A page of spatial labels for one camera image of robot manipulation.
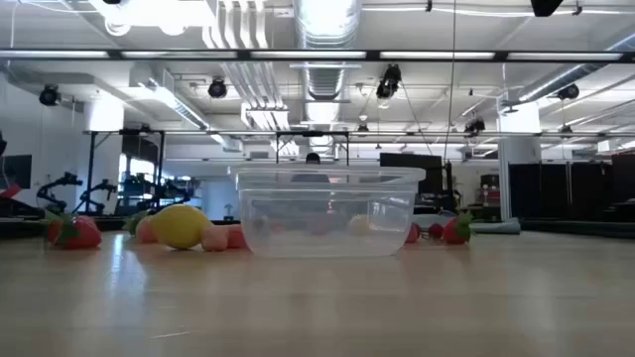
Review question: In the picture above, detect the red toy strawberry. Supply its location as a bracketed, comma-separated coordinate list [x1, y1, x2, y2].
[45, 210, 104, 251]
[442, 210, 475, 246]

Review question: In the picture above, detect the pink lumpy toy fruit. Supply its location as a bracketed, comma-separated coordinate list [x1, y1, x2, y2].
[404, 221, 423, 245]
[200, 225, 230, 253]

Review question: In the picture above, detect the clear plastic tupperware container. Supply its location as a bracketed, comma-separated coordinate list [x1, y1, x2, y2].
[228, 164, 427, 259]

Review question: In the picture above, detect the red-pink toy fruit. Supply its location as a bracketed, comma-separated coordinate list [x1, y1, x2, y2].
[225, 223, 249, 251]

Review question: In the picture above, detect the yellow toy lemon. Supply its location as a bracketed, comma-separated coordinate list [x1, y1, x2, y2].
[148, 203, 214, 251]

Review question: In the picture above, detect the pink toy peach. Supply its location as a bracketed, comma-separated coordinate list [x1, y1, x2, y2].
[122, 210, 159, 245]

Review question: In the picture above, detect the black ceiling spotlight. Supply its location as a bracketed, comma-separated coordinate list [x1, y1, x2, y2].
[463, 116, 487, 136]
[375, 63, 403, 100]
[38, 83, 61, 107]
[206, 77, 228, 100]
[557, 82, 580, 102]

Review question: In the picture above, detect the black room divider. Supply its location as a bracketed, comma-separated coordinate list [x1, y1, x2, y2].
[508, 161, 612, 222]

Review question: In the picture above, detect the red and white cabinet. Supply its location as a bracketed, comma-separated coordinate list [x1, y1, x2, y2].
[478, 173, 502, 208]

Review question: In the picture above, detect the dark cabinet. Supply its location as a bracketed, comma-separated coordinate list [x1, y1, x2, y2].
[602, 152, 635, 223]

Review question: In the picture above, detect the black monitor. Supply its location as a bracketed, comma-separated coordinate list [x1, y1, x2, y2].
[379, 152, 444, 195]

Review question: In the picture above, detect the teal cloth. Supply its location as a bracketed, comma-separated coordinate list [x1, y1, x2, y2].
[414, 211, 522, 236]

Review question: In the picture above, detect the person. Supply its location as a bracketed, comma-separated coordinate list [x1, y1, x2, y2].
[291, 152, 332, 184]

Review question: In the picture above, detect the dark robot workstation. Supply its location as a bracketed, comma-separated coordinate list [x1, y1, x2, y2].
[116, 171, 202, 215]

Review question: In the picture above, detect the black frame bar with lights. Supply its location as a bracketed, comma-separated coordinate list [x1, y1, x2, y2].
[0, 48, 635, 64]

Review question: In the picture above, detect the silver ventilation duct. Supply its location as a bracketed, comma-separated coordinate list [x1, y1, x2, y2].
[292, 0, 363, 103]

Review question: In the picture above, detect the small black metal frame rig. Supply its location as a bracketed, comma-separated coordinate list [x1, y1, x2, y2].
[275, 130, 351, 166]

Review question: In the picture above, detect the tall black metal frame rig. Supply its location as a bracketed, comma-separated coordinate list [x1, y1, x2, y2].
[82, 128, 166, 215]

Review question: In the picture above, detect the black wall screen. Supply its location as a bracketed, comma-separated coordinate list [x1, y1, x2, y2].
[0, 154, 33, 190]

